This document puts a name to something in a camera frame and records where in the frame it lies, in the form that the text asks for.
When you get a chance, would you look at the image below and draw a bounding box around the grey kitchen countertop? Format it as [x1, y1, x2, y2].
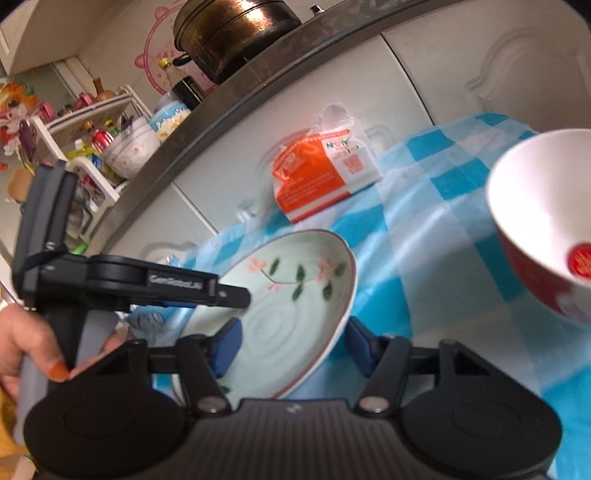
[85, 0, 462, 241]

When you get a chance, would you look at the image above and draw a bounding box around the red and white bowl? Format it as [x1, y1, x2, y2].
[488, 129, 591, 329]

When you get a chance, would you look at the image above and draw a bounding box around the blue cartoon bowl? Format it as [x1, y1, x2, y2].
[121, 308, 195, 342]

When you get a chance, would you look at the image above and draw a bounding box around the orange and white package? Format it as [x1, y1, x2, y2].
[271, 104, 385, 224]

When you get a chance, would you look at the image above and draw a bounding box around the red drink can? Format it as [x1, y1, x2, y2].
[91, 128, 115, 152]

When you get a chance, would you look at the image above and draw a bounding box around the colourful toy figure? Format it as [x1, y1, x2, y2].
[0, 80, 40, 155]

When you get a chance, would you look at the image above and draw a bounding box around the dark sauce bottle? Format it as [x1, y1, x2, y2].
[158, 59, 207, 110]

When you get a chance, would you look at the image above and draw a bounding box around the white dish rack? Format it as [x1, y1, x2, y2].
[28, 84, 137, 243]

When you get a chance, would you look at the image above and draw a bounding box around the white cabinet door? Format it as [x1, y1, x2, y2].
[171, 21, 437, 241]
[381, 0, 591, 134]
[88, 178, 220, 259]

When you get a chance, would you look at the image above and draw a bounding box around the large white floral bowl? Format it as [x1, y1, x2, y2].
[104, 117, 161, 180]

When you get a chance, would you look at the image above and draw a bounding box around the blue checkered plastic tablecloth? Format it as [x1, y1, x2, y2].
[148, 111, 591, 480]

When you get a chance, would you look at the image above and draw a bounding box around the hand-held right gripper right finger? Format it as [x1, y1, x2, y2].
[345, 318, 490, 414]

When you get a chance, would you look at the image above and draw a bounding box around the blue cartoon cup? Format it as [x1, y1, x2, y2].
[152, 99, 191, 143]

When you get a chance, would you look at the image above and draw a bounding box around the dark metal pot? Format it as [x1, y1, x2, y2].
[173, 0, 303, 85]

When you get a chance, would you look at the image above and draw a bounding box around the person's left hand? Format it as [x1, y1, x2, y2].
[0, 305, 125, 402]

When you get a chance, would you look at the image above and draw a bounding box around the pink wall sticker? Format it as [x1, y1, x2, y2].
[142, 9, 218, 95]

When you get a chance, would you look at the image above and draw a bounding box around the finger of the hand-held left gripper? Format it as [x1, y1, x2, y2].
[216, 282, 252, 310]

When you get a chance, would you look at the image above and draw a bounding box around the green floral plate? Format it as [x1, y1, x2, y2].
[182, 229, 358, 400]

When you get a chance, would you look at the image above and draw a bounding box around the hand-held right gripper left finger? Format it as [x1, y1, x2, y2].
[92, 318, 243, 416]

